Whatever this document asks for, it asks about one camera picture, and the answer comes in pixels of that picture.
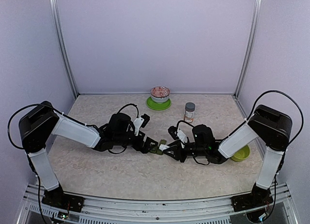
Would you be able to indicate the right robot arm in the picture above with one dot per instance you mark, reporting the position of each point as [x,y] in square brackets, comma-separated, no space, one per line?
[265,123]

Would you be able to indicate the small white pill bottle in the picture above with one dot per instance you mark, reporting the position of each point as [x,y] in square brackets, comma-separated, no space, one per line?
[163,147]

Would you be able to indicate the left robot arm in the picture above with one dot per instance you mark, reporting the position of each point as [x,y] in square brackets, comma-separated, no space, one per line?
[29,128]

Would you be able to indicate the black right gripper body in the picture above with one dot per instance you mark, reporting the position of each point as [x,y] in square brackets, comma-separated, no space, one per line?
[184,155]

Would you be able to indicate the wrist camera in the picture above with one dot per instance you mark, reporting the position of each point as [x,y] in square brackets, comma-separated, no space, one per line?
[177,134]
[140,122]

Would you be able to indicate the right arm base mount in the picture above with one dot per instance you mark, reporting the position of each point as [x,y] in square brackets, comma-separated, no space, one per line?
[256,198]

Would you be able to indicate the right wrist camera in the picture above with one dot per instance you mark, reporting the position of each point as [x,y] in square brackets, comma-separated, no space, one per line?
[177,134]

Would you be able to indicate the amber bottle grey cap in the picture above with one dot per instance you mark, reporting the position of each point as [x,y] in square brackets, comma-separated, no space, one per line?
[189,112]

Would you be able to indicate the front aluminium rail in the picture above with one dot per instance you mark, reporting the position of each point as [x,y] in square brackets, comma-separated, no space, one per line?
[102,210]

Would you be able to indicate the green plate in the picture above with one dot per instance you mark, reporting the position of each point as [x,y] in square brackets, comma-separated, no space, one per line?
[158,106]

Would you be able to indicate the red patterned white bowl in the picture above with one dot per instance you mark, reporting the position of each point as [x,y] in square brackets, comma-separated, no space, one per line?
[160,94]

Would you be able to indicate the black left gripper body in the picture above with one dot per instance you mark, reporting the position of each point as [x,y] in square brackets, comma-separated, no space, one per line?
[137,146]

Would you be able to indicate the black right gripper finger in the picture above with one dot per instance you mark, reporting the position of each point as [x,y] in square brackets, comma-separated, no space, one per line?
[175,154]
[174,145]

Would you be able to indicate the lime green bowl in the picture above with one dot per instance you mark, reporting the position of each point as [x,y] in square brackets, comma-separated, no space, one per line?
[241,154]

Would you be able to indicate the aluminium frame post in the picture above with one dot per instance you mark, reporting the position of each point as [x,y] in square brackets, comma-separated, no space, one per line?
[61,42]
[249,48]

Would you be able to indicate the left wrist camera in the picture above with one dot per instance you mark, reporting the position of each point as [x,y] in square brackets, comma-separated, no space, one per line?
[140,122]

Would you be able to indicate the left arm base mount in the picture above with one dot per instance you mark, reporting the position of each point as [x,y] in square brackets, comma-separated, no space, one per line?
[63,200]

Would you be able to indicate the right aluminium frame post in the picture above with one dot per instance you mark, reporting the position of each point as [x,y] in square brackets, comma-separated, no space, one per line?
[249,48]

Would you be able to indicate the left aluminium frame post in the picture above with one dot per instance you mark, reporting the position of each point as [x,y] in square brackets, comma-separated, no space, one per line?
[61,42]

